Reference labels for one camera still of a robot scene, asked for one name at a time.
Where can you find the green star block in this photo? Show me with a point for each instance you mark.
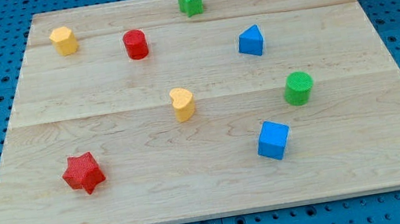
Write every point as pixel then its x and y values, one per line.
pixel 191 7

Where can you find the red star block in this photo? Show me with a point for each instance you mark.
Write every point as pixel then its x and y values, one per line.
pixel 83 172

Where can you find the blue triangle block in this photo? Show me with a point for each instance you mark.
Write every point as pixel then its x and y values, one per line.
pixel 251 41

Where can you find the green cylinder block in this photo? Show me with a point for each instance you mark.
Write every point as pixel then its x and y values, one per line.
pixel 298 88

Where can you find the blue cube block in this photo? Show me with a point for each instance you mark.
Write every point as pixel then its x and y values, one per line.
pixel 272 140

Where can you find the yellow heart block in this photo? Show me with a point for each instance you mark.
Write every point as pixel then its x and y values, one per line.
pixel 183 103

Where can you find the red cylinder block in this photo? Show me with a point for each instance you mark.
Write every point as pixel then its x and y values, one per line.
pixel 135 44

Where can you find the wooden board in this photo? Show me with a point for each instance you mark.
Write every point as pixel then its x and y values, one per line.
pixel 344 142

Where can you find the yellow hexagon block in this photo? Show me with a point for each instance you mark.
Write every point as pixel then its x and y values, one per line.
pixel 64 41

